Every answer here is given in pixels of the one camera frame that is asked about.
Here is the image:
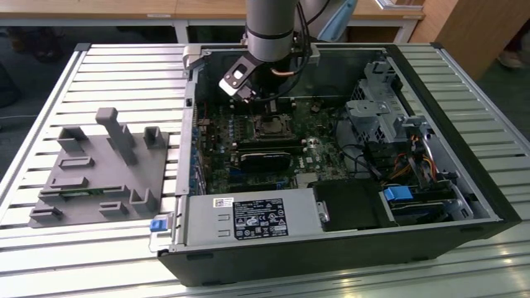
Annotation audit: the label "metal socket cover frame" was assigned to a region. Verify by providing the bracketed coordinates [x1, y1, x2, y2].
[252, 115, 294, 140]

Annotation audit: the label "black RAM slot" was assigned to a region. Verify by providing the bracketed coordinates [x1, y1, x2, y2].
[238, 142, 302, 147]
[238, 144, 302, 150]
[238, 139, 302, 144]
[235, 104, 291, 111]
[235, 101, 291, 107]

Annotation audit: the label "CPU socket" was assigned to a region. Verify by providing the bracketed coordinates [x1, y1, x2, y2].
[250, 114, 295, 140]

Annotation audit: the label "silver metal drive cage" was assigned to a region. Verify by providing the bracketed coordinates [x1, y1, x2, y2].
[343, 60, 434, 146]

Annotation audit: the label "black graphics card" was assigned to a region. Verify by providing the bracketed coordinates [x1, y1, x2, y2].
[238, 150, 294, 173]

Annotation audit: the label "green motherboard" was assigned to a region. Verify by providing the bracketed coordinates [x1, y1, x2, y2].
[190, 93, 357, 195]

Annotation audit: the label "silver chipset heatsink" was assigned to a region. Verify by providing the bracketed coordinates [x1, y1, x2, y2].
[295, 173, 320, 188]

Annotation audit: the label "black plastic shroud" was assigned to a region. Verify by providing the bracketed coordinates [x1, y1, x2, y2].
[308, 179, 399, 233]

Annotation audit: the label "silver power supply unit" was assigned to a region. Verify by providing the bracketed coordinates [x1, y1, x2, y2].
[180, 187, 331, 246]

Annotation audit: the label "wooden desk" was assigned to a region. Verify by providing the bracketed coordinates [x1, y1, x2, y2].
[0, 0, 426, 44]

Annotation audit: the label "blue disk carrier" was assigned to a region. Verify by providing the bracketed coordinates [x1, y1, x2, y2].
[383, 185, 415, 204]

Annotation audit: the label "wooden cabinet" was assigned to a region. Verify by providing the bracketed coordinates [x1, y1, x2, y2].
[409, 0, 530, 80]

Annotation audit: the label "grey parts rack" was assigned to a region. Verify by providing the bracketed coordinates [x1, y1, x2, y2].
[27, 107, 171, 230]

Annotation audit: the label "green RAM stick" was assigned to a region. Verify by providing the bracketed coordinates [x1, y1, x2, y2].
[57, 188, 106, 197]

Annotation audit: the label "black open PC case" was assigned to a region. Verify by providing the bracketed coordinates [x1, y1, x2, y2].
[156, 42, 522, 288]

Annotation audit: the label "seated person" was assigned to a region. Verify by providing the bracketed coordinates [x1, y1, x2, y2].
[497, 29, 530, 70]

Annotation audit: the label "metal disk bay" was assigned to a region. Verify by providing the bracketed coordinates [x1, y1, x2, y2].
[378, 178, 477, 227]

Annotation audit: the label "white silver wrist camera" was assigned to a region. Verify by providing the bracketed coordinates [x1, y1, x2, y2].
[218, 55, 267, 102]

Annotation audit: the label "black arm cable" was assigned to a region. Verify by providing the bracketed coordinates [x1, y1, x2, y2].
[294, 0, 318, 84]

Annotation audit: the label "orange yellow power wires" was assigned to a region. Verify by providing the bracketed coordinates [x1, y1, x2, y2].
[391, 133, 438, 184]

